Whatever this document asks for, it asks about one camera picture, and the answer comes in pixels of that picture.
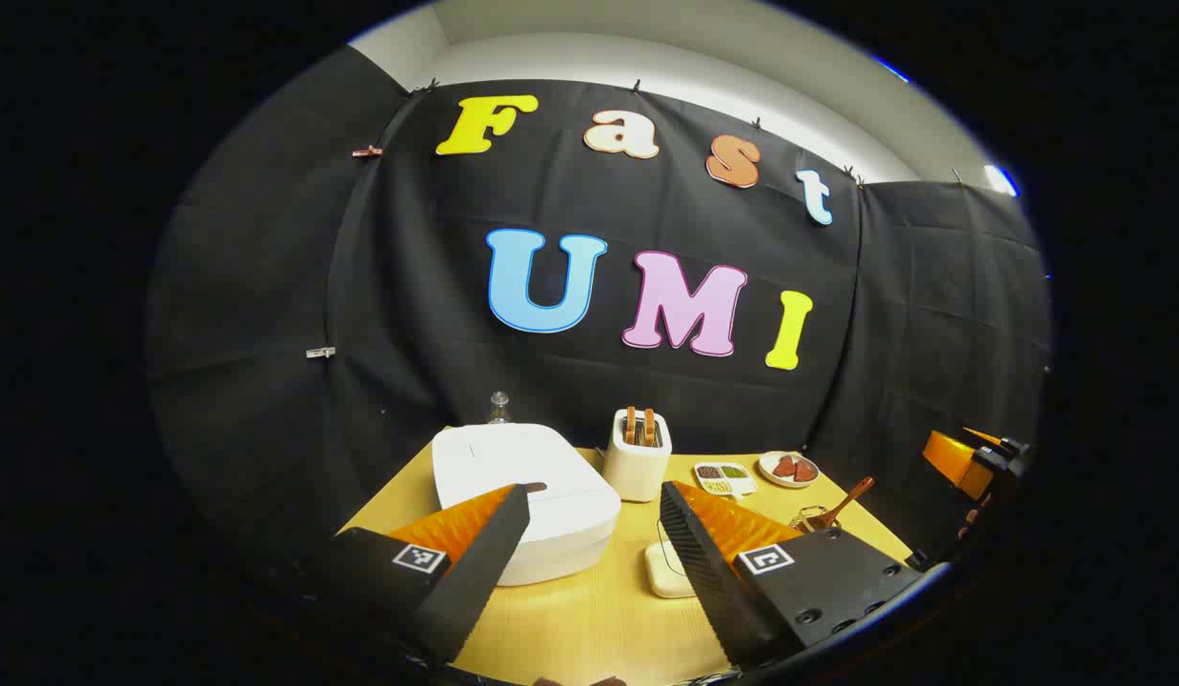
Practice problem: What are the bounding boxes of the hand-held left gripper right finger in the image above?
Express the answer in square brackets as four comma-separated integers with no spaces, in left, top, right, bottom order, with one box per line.
[659,479,924,668]

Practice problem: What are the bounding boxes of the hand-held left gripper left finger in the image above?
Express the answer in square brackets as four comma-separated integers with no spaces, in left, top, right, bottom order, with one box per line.
[317,483,533,666]

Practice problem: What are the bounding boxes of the clear box of rice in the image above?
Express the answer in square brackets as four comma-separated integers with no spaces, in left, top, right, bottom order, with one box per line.
[643,517,700,599]

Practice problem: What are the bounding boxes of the white rice cooker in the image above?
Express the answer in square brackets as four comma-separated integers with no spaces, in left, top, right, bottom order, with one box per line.
[431,423,623,587]

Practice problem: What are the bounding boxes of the dark wooden spoon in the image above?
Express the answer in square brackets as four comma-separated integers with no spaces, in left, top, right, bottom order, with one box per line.
[806,476,876,531]

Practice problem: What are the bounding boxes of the white divided grain dish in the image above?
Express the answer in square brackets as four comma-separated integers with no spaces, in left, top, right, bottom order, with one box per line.
[693,462,758,498]

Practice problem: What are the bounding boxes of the white toaster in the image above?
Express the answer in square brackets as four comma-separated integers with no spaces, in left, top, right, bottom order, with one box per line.
[602,408,673,503]

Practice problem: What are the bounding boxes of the round white plate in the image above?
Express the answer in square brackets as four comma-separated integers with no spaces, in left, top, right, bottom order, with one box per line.
[759,451,821,489]

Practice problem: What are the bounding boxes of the black backdrop cloth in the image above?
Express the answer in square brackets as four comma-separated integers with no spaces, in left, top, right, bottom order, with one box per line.
[146,43,1052,573]

